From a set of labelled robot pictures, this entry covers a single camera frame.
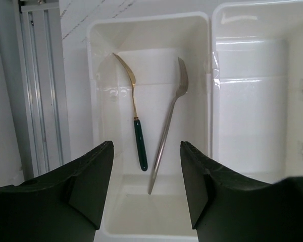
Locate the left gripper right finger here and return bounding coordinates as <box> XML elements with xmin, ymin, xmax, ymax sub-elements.
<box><xmin>180</xmin><ymin>141</ymin><xmax>303</xmax><ymax>241</ymax></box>

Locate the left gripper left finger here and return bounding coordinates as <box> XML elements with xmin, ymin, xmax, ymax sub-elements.
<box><xmin>0</xmin><ymin>141</ymin><xmax>114</xmax><ymax>241</ymax></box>

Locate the silver fork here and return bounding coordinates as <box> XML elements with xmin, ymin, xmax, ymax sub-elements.
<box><xmin>147</xmin><ymin>57</ymin><xmax>188</xmax><ymax>195</ymax></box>

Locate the gold fork teal handle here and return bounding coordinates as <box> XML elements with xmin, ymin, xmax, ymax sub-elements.
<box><xmin>113</xmin><ymin>53</ymin><xmax>148</xmax><ymax>171</ymax></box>

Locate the right white container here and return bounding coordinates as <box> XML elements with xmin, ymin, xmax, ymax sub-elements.
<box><xmin>212</xmin><ymin>1</ymin><xmax>303</xmax><ymax>183</ymax></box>

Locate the white container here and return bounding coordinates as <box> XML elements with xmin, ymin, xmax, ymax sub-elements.
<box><xmin>212</xmin><ymin>1</ymin><xmax>303</xmax><ymax>183</ymax></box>
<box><xmin>86</xmin><ymin>12</ymin><xmax>210</xmax><ymax>241</ymax></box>

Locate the left white container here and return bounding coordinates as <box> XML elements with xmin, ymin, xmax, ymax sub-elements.
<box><xmin>86</xmin><ymin>12</ymin><xmax>210</xmax><ymax>241</ymax></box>

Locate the aluminium rail frame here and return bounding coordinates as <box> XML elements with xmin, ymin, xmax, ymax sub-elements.
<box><xmin>0</xmin><ymin>1</ymin><xmax>71</xmax><ymax>180</ymax></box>

